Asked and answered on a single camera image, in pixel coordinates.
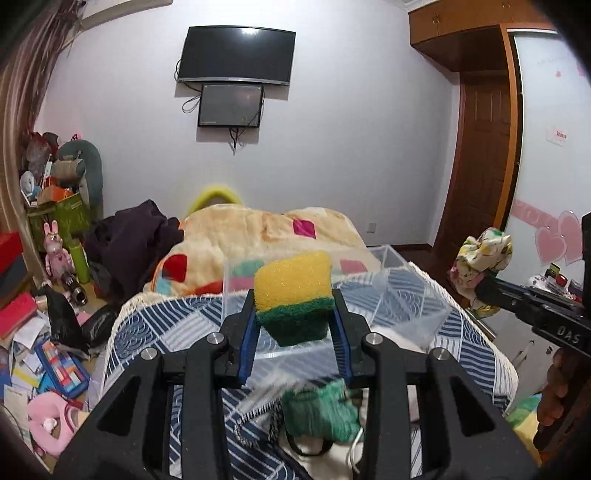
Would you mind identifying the yellow green sponge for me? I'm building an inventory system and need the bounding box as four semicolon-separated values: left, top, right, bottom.
253;251;335;347

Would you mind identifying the green knitted cloth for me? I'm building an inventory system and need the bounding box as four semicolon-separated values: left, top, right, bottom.
281;379;361;443

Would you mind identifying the floral fabric scrunchie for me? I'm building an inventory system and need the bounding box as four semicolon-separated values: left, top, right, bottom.
448;228;513;319

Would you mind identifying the person's right hand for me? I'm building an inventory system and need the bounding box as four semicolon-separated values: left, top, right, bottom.
534;348;590;464

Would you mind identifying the clear plastic box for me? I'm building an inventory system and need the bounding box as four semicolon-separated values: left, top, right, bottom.
222;245;451;359

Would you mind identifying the blue white patterned tablecloth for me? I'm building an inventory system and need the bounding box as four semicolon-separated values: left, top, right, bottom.
101;266;518;479

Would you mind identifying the beige patterned blanket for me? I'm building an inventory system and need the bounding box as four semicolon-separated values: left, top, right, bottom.
143;204;381;297

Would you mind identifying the yellow plush behind blanket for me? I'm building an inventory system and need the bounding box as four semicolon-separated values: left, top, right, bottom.
186;184;242;216

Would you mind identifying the dark purple clothing pile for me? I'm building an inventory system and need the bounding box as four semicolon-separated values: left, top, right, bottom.
84;200;184;302

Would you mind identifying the brown wooden door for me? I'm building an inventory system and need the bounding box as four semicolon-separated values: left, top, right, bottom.
434;70;512;266

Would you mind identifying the green bottle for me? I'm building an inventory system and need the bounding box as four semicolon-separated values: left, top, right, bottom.
68;239;90;284

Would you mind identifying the colourful pencil case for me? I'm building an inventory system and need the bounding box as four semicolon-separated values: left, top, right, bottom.
34;340;90;399

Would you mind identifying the pink rabbit toy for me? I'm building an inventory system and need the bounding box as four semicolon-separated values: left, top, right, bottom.
43;220;75;282

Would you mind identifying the green cardboard box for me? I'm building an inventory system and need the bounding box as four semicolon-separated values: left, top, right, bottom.
26;194;92;252

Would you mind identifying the grey green plush toy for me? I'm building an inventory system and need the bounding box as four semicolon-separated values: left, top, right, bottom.
51;139;103;219

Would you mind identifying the pink neck pillow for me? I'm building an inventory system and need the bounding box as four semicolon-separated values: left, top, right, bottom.
26;391;89;457

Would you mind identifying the red box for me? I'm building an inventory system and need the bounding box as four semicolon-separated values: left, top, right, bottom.
0;232;23;274

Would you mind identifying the wooden overhead cabinet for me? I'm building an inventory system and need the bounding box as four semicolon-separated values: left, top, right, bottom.
409;0;553;72

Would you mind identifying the small wall monitor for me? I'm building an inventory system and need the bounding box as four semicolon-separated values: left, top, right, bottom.
197;83;264;128

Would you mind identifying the large black wall tv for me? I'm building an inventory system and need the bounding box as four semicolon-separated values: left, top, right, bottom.
177;25;297;86

